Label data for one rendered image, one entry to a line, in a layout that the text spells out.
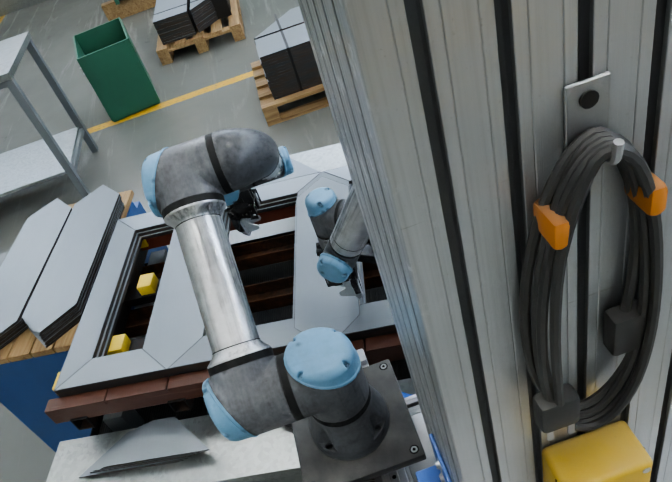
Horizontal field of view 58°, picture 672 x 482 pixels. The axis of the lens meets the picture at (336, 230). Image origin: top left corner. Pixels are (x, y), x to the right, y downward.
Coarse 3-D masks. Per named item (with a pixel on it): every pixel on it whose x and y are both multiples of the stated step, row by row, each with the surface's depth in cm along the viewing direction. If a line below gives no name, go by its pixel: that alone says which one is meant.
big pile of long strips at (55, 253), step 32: (96, 192) 242; (32, 224) 236; (64, 224) 232; (96, 224) 224; (32, 256) 219; (64, 256) 214; (96, 256) 211; (0, 288) 210; (32, 288) 205; (64, 288) 200; (0, 320) 196; (32, 320) 192; (64, 320) 192
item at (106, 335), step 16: (320, 176) 210; (336, 176) 208; (272, 208) 209; (160, 224) 213; (224, 224) 206; (128, 256) 206; (128, 272) 202; (112, 304) 189; (112, 320) 186; (112, 336) 182; (352, 336) 156; (368, 336) 156; (96, 352) 175; (176, 368) 162; (192, 368) 162; (96, 384) 165; (112, 384) 166
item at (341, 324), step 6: (336, 318) 160; (342, 318) 159; (348, 318) 159; (354, 318) 158; (306, 324) 161; (312, 324) 160; (318, 324) 160; (324, 324) 159; (330, 324) 159; (336, 324) 158; (342, 324) 158; (348, 324) 157; (300, 330) 160; (336, 330) 157; (342, 330) 156
